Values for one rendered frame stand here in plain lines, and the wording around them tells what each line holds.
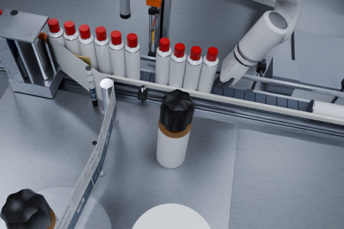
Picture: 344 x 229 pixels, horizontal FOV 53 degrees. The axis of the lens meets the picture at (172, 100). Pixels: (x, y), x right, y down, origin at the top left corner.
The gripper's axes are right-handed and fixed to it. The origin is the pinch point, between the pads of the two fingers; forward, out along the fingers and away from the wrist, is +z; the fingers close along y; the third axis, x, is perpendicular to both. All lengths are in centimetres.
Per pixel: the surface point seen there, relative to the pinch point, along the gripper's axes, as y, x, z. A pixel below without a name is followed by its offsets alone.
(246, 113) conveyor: 5.5, 13.0, 2.6
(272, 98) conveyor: -2.4, 20.7, -0.8
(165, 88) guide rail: 4.4, -16.0, 9.0
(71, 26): 1, -52, 4
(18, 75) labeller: 15, -61, 19
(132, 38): 0.8, -33.2, -3.1
